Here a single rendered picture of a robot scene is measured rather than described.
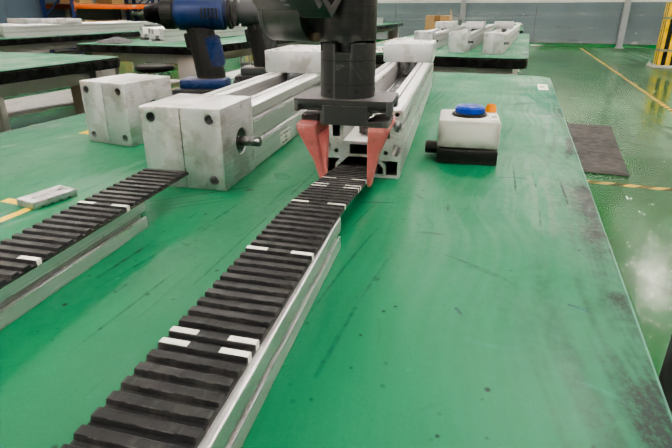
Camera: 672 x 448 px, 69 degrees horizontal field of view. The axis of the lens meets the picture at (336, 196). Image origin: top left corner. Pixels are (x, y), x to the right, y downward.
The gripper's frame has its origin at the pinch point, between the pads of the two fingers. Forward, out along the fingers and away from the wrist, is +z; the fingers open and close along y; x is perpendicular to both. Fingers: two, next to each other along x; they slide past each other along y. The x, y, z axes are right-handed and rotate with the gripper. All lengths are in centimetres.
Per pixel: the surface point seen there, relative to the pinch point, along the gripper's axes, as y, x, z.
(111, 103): 38.9, -12.7, -4.3
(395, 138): -4.6, -6.4, -3.1
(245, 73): 37, -59, -4
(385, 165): -3.5, -6.4, 0.4
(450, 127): -11.0, -14.4, -3.1
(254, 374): -2.3, 33.0, -0.6
